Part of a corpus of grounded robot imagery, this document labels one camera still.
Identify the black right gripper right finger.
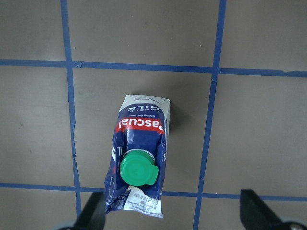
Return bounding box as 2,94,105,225
239,189,307,230

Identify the blue white milk carton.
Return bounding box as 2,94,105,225
104,95,170,219

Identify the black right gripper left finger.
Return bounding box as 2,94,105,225
56,192,106,230

